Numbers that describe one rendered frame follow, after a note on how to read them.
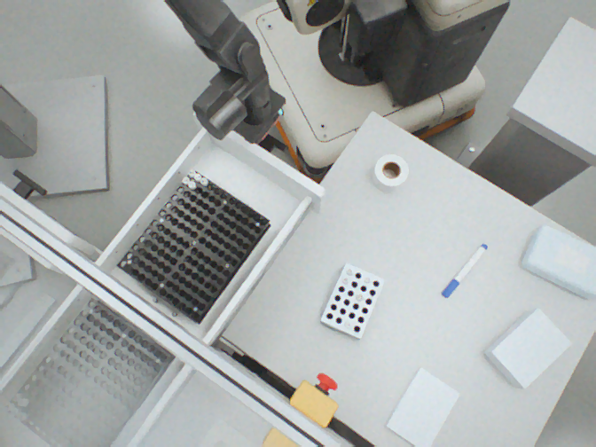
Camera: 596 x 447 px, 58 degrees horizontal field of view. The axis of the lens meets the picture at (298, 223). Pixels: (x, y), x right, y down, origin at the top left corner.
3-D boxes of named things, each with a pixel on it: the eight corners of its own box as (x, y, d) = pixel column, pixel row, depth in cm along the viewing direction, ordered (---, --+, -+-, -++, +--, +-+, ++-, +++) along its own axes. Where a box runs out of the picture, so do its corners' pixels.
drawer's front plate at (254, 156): (207, 131, 111) (197, 105, 100) (324, 207, 106) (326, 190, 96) (201, 137, 110) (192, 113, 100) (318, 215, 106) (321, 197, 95)
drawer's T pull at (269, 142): (256, 129, 102) (256, 125, 101) (289, 149, 101) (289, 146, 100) (246, 143, 101) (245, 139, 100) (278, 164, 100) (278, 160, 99)
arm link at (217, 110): (254, 38, 76) (219, 26, 81) (197, 92, 74) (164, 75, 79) (284, 99, 85) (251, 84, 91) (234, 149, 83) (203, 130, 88)
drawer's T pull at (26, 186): (19, 170, 100) (15, 168, 98) (49, 192, 99) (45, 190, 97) (5, 185, 99) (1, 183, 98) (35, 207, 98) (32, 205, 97)
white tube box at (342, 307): (344, 265, 109) (346, 262, 106) (382, 283, 108) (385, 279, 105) (319, 321, 106) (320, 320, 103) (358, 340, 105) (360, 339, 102)
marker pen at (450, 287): (481, 243, 110) (483, 241, 109) (487, 248, 110) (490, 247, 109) (440, 294, 108) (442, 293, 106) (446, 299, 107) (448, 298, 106)
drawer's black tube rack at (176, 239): (199, 180, 106) (192, 168, 100) (271, 229, 103) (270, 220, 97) (127, 271, 101) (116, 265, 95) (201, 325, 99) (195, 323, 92)
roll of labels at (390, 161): (391, 155, 115) (395, 147, 112) (411, 180, 114) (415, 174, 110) (365, 172, 114) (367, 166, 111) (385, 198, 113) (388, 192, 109)
